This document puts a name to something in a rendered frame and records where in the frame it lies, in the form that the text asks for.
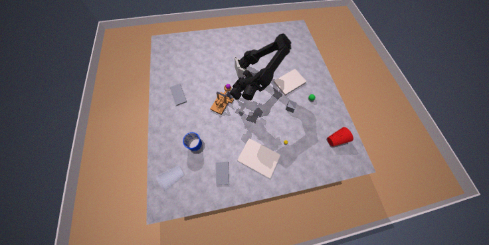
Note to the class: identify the blue mug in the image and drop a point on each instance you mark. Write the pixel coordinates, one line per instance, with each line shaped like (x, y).
(192, 141)

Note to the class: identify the pale pink flat block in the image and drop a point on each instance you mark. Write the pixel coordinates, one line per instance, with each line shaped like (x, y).
(290, 81)

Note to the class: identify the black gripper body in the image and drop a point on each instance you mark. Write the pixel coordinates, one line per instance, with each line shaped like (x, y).
(235, 92)

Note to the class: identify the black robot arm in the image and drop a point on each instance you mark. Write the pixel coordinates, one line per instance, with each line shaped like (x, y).
(265, 75)

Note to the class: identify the red cup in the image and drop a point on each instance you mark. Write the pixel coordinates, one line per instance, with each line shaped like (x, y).
(341, 136)

